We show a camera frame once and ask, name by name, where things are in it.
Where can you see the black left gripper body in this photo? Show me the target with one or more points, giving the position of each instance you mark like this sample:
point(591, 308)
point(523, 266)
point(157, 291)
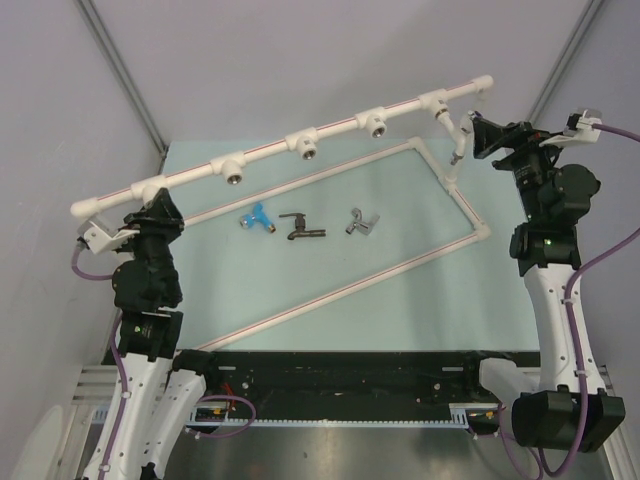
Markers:
point(152, 243)

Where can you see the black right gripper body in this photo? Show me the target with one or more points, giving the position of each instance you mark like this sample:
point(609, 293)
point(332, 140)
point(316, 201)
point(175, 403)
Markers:
point(529, 151)

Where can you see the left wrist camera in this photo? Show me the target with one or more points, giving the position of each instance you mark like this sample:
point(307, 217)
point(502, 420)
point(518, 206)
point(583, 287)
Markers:
point(99, 236)

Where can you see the blue plastic faucet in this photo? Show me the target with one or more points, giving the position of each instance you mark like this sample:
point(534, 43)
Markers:
point(257, 217)

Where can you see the white faucet blue cap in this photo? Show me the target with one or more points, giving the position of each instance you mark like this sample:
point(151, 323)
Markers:
point(459, 133)

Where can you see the dark bronze faucet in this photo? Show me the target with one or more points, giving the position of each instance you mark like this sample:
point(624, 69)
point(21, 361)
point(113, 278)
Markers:
point(300, 229)

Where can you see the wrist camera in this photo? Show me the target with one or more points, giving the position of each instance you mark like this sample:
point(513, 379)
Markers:
point(580, 129)
point(99, 236)

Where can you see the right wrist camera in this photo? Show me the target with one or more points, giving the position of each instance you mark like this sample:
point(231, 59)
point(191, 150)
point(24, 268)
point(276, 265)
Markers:
point(580, 129)

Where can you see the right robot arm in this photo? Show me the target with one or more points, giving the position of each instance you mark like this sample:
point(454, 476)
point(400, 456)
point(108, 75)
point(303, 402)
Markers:
point(567, 407)

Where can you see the white PVC pipe frame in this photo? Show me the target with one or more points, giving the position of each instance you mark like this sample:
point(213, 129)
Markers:
point(304, 143)

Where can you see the chrome metal faucet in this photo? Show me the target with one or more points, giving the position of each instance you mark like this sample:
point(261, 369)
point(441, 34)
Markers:
point(358, 223)

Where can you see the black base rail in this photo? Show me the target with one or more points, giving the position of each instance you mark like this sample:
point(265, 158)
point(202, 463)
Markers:
point(428, 377)

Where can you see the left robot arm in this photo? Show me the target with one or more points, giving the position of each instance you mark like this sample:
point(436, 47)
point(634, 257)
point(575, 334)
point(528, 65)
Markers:
point(152, 398)

